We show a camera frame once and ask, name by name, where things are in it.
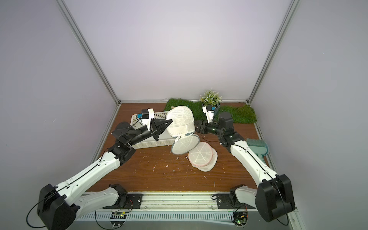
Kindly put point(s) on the artificial plant in teal pot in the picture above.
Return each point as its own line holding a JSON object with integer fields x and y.
{"x": 211, "y": 97}

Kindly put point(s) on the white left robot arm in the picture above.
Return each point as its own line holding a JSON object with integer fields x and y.
{"x": 59, "y": 206}

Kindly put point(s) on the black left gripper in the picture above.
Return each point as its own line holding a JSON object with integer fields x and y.
{"x": 156, "y": 128}

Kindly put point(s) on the teal plastic dustpan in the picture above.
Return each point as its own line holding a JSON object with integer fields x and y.
{"x": 259, "y": 147}

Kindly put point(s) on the green artificial grass mat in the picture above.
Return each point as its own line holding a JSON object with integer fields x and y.
{"x": 241, "y": 114}

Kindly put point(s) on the white perforated plastic basket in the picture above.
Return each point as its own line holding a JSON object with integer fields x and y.
{"x": 140, "y": 141}

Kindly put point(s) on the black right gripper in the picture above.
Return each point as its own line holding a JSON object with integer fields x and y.
{"x": 202, "y": 127}

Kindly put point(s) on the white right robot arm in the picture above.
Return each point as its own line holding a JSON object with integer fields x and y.
{"x": 273, "y": 196}

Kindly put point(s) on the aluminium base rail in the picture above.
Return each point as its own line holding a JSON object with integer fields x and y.
{"x": 181, "y": 211}

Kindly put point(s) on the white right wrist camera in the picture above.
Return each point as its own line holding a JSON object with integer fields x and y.
{"x": 209, "y": 112}

